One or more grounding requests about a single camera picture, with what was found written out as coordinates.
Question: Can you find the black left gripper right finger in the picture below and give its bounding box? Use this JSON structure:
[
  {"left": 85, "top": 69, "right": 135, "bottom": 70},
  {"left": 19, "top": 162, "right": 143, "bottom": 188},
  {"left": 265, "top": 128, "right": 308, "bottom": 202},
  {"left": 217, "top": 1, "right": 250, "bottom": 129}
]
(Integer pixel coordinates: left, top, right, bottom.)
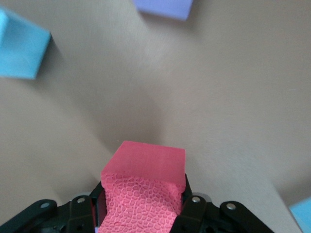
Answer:
[{"left": 171, "top": 173, "right": 275, "bottom": 233}]

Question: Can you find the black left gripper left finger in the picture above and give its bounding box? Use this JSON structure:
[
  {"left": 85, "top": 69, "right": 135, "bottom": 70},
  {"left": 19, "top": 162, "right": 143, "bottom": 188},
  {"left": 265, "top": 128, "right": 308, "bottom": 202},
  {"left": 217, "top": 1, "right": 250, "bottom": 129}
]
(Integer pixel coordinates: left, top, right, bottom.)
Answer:
[{"left": 0, "top": 181, "right": 107, "bottom": 233}]

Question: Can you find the red foam block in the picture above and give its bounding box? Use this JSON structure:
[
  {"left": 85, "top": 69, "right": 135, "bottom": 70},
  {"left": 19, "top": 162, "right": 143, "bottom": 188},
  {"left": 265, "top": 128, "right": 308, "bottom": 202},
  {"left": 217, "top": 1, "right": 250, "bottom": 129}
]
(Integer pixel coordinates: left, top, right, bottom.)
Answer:
[{"left": 97, "top": 140, "right": 187, "bottom": 233}]

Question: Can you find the light blue foam block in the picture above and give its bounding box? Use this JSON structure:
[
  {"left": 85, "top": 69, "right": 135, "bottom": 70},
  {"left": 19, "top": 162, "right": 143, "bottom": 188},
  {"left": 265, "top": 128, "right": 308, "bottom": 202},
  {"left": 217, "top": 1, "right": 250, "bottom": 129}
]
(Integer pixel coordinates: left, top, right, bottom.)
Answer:
[{"left": 289, "top": 196, "right": 311, "bottom": 233}]

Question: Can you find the brown table mat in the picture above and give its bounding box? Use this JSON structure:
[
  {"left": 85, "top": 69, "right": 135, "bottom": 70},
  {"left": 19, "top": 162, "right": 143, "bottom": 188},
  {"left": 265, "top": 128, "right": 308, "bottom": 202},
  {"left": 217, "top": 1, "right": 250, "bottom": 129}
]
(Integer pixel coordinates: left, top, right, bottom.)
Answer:
[{"left": 0, "top": 0, "right": 311, "bottom": 233}]

